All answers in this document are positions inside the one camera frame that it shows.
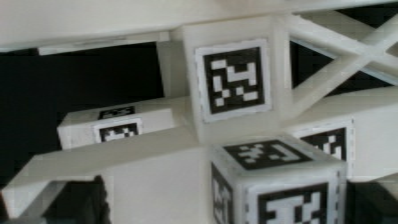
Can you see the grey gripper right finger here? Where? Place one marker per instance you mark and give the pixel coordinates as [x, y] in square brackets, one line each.
[372, 204]

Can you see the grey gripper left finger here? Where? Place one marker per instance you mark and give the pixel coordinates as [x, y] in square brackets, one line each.
[70, 204]

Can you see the white tagged cube nut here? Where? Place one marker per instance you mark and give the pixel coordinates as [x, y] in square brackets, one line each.
[278, 183]

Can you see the white chair back frame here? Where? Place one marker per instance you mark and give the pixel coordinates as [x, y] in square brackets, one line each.
[292, 75]

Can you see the white chair leg with tag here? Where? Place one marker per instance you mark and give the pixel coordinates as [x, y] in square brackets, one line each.
[106, 124]

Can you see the white chair seat part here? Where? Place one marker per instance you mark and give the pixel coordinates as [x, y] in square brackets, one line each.
[42, 22]

